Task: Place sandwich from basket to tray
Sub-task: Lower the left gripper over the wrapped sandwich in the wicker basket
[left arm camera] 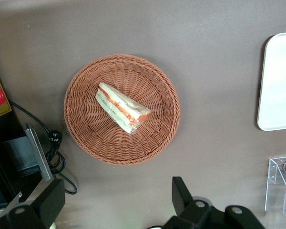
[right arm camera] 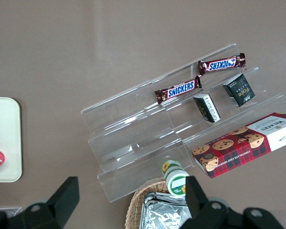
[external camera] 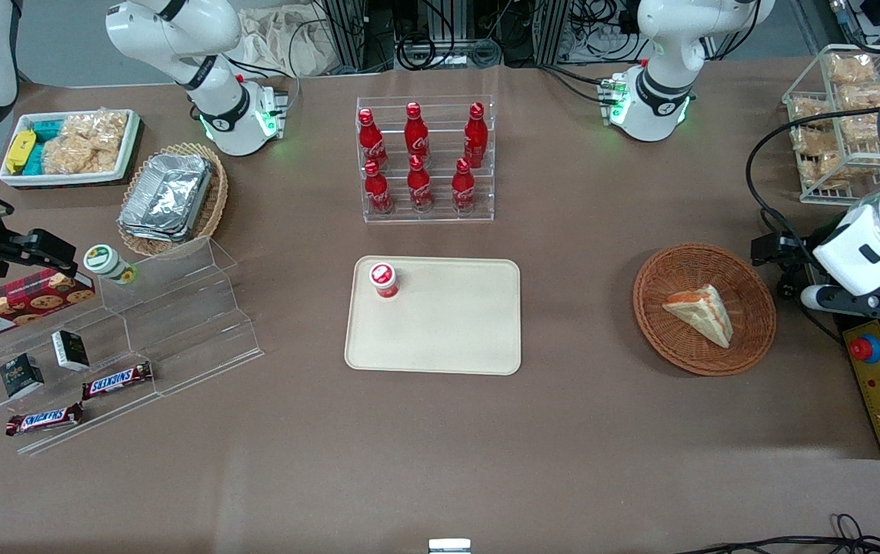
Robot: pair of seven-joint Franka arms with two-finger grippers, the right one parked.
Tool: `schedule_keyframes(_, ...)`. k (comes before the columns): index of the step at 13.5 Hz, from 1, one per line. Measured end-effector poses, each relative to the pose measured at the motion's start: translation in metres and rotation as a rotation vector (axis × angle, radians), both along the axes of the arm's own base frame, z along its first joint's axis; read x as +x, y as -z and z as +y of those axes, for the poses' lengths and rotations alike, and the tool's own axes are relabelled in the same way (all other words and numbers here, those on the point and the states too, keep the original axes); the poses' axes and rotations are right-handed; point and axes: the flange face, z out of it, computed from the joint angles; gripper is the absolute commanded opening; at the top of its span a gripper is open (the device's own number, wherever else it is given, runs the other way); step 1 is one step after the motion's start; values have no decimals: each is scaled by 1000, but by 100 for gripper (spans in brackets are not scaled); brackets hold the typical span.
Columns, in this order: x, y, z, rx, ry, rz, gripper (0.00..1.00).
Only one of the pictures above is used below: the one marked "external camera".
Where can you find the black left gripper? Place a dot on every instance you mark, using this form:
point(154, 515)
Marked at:
point(803, 251)

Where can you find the triangular sandwich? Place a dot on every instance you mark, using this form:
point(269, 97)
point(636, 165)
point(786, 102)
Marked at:
point(705, 312)

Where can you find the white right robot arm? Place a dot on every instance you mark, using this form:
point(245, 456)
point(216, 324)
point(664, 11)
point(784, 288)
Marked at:
point(178, 31)

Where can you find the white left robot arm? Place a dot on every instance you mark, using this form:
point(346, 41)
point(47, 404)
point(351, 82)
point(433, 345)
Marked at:
point(663, 46)

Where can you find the brown round wicker basket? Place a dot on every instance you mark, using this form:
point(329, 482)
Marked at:
point(751, 323)

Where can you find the aluminium foil tray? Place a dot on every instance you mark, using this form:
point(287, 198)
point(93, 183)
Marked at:
point(167, 192)

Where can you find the tan oval wicker basket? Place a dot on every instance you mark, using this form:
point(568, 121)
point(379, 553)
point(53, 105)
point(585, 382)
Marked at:
point(217, 200)

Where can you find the beige plastic tray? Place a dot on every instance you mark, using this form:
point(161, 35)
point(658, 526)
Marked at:
point(448, 323)

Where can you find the green lidded yoghurt cup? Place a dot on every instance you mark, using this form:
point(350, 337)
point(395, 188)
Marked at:
point(105, 261)

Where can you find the red cookie box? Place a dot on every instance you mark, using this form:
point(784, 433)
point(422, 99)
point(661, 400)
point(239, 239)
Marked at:
point(24, 304)

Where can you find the white plastic bin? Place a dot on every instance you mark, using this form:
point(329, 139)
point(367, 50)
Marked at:
point(63, 179)

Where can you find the teal snack pack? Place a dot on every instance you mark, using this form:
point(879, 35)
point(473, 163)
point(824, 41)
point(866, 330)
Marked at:
point(34, 160)
point(46, 129)

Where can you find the small black box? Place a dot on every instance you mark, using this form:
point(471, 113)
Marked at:
point(71, 350)
point(21, 377)

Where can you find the bagged fried snack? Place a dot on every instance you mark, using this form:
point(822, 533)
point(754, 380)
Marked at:
point(813, 142)
point(863, 97)
point(851, 69)
point(811, 111)
point(859, 128)
point(828, 169)

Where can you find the yellow snack pack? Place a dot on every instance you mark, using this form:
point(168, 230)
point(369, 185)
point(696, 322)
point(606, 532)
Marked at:
point(21, 150)

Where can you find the clear bag of crackers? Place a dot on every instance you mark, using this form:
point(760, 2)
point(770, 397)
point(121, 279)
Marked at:
point(86, 142)

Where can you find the snickers bar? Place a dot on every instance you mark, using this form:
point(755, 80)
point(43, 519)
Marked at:
point(117, 380)
point(44, 419)

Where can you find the clear acrylic step shelf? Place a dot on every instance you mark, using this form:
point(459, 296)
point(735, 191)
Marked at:
point(194, 331)

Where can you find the cream cloth bag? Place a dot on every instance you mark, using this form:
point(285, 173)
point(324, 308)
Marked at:
point(278, 42)

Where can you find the red cola bottle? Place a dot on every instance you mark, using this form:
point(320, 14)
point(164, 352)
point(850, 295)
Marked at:
point(378, 192)
point(416, 135)
point(463, 191)
point(371, 142)
point(419, 188)
point(475, 138)

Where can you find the clear acrylic bottle rack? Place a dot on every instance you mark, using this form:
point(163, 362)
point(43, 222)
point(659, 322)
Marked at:
point(440, 217)

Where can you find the red cup with white lid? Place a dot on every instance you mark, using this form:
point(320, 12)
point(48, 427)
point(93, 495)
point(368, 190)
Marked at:
point(384, 281)

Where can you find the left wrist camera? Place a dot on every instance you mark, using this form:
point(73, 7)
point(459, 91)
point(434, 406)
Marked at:
point(821, 297)

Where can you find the aluminium frame post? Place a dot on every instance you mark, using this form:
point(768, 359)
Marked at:
point(348, 35)
point(551, 31)

